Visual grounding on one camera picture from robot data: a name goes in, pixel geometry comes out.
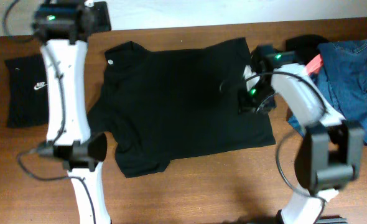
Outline blue denim jeans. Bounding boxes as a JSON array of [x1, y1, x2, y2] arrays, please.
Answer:
[[287, 38, 367, 147]]

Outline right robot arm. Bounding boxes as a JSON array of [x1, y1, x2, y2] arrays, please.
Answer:
[[238, 45, 364, 223]]

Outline black t-shirt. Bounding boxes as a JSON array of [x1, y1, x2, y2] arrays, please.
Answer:
[[87, 38, 275, 178]]

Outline black Nike sock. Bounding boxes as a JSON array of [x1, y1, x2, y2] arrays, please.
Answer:
[[4, 54, 49, 128]]

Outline pink paper tag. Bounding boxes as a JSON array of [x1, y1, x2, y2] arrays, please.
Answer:
[[305, 54, 323, 76]]

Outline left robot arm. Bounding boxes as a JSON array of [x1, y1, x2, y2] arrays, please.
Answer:
[[33, 1, 112, 223]]

